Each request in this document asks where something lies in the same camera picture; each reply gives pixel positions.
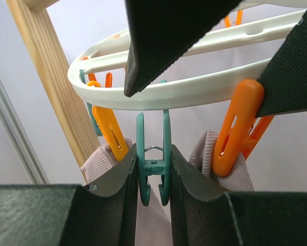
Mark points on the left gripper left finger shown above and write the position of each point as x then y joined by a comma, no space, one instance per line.
101,213

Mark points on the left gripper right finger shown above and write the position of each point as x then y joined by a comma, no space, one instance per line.
205,213

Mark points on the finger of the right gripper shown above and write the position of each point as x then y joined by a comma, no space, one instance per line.
285,77
162,31

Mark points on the pink sock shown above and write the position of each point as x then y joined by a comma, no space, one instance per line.
153,227

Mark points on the white round clip hanger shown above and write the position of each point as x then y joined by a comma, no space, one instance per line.
112,53

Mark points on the orange clothes clip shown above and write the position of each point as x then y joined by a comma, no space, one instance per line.
241,129

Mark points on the orange clip left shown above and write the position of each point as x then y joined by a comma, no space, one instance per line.
107,122

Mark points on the wooden drying rack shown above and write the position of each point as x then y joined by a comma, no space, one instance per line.
49,59

